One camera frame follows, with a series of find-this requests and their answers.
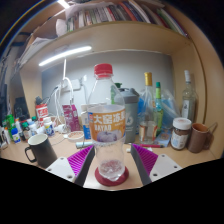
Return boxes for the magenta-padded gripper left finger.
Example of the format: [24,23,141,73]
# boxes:
[44,144,97,188]

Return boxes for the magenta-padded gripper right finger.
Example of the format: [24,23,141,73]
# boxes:
[129,143,183,187]

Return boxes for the clear drink bottle red cap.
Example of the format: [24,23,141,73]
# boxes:
[86,63,127,183]

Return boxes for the white plastic handheld tool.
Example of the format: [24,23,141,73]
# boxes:
[75,141,94,149]

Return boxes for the small white dish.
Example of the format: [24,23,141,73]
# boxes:
[66,130,86,144]

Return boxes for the flat round red coaster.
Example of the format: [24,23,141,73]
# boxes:
[94,165,130,187]

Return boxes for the blue and white box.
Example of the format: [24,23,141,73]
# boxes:
[80,103,94,140]

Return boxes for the yellow-capped glass bottle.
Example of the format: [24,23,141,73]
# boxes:
[139,71,158,145]

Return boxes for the black mug white inside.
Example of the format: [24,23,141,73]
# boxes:
[24,133,58,169]

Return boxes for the magenta carton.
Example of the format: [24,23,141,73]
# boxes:
[62,103,82,133]

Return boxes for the brown jar white lid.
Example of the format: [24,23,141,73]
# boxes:
[170,117,193,151]

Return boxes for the white pill bottle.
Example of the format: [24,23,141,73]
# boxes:
[43,116,56,137]

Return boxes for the blue plastic bag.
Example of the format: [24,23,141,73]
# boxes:
[138,89,183,134]

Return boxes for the red and white canister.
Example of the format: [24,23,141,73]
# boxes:
[35,103,49,127]

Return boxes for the white bottle blue label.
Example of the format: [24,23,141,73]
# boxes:
[10,127,21,144]

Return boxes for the tall clear glass bottle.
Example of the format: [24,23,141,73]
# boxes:
[181,69,198,123]

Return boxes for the dark green bottle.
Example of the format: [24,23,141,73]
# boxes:
[110,82,123,104]

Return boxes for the green box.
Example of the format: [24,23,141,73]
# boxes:
[5,114,16,141]

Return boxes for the under-shelf light bar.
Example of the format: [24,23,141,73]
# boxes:
[38,45,93,67]

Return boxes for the wooden shelf unit with books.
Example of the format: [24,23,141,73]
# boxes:
[16,0,201,68]

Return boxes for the ceiling light tube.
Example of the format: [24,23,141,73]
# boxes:
[57,0,71,9]

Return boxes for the white cable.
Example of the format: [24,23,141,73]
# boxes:
[53,77,75,131]

